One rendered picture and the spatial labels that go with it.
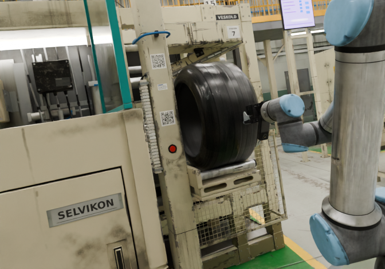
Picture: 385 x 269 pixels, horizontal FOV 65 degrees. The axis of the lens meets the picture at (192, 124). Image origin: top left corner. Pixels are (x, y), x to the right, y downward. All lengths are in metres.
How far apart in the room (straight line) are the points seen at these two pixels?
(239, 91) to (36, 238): 1.09
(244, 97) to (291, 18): 4.33
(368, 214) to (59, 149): 0.77
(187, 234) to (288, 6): 4.73
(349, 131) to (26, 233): 0.73
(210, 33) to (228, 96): 0.65
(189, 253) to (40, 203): 1.14
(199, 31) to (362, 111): 1.37
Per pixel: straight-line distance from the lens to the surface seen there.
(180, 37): 1.91
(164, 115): 1.53
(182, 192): 1.60
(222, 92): 1.44
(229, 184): 1.59
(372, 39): 0.74
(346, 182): 0.87
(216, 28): 2.02
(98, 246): 0.71
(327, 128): 1.18
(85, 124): 0.67
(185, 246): 1.68
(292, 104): 1.16
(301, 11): 5.86
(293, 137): 1.16
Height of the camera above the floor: 1.25
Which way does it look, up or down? 3 degrees down
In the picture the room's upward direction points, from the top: 9 degrees counter-clockwise
